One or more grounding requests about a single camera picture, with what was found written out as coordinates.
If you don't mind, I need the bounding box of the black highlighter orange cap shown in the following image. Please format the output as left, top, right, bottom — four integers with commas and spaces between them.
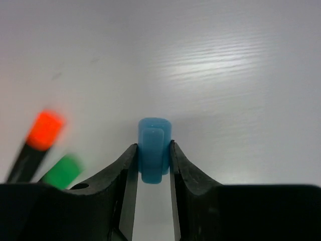
6, 109, 65, 183

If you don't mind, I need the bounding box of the light blue highlighter cap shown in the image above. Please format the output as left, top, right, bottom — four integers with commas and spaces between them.
138, 117, 172, 184

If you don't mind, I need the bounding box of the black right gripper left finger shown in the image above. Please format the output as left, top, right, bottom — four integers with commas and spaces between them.
1, 144, 138, 240

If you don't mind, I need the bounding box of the black highlighter green cap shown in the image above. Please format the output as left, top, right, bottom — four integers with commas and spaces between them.
38, 154, 83, 189

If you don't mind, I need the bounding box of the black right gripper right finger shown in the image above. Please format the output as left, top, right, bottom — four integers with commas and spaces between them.
170, 142, 320, 240

